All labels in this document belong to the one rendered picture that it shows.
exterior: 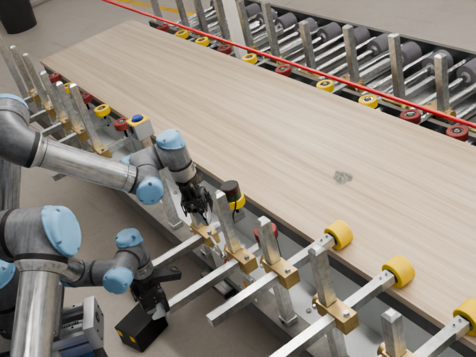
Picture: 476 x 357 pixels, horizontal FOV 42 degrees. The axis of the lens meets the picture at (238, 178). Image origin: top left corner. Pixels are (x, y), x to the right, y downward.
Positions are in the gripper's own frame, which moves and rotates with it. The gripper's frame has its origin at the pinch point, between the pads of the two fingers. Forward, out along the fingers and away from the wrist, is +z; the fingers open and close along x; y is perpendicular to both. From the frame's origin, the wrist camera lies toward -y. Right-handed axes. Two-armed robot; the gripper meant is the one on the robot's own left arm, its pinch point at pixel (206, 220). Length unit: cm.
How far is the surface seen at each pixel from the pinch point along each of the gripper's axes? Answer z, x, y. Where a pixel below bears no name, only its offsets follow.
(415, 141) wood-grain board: 20, 74, -45
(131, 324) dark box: 88, -71, -50
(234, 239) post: 12.1, 5.4, -2.7
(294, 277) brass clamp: 10.2, 24.8, 23.2
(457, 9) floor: 124, 173, -378
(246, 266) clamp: 19.1, 7.8, 4.4
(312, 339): 10, 28, 47
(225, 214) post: 1.5, 5.8, -2.7
